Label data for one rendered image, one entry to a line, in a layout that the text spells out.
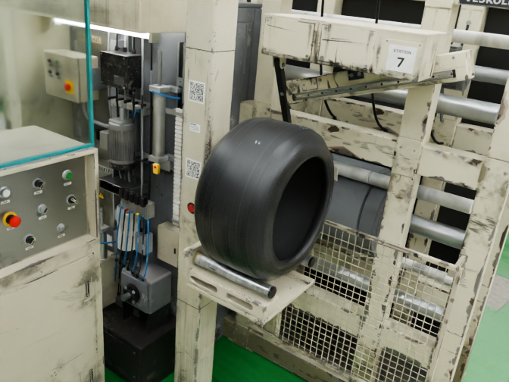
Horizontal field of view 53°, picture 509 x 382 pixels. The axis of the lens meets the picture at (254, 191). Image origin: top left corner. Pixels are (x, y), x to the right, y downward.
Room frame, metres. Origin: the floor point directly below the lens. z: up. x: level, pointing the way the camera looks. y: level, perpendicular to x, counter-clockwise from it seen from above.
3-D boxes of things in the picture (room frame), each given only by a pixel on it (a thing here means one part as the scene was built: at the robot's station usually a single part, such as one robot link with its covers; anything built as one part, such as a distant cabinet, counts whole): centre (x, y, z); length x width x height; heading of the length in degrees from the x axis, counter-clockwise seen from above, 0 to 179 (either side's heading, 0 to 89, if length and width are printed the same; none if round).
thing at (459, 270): (1.85, -0.40, 0.65); 0.90 x 0.02 x 0.70; 57
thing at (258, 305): (1.59, 0.05, 0.83); 0.36 x 0.09 x 0.06; 57
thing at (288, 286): (1.70, -0.02, 0.80); 0.37 x 0.36 x 0.02; 147
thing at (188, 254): (1.80, 0.12, 0.90); 0.40 x 0.03 x 0.10; 147
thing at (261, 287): (1.58, 0.05, 0.90); 0.35 x 0.05 x 0.05; 57
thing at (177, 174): (1.85, 0.29, 1.19); 0.05 x 0.04 x 0.48; 147
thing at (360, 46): (1.88, -0.29, 1.71); 0.61 x 0.25 x 0.15; 57
